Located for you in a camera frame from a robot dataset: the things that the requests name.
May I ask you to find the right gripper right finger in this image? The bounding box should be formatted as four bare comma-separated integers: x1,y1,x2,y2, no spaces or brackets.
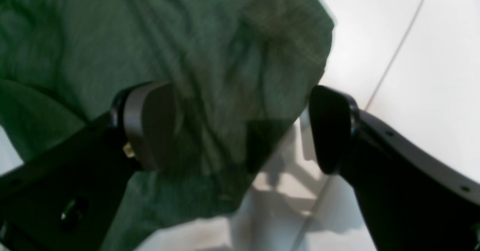
308,85,480,251

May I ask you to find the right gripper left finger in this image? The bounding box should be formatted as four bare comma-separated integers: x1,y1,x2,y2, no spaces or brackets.
0,82,176,251

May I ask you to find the dark green t-shirt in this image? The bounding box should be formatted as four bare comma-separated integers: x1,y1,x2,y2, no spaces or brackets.
1,0,334,251

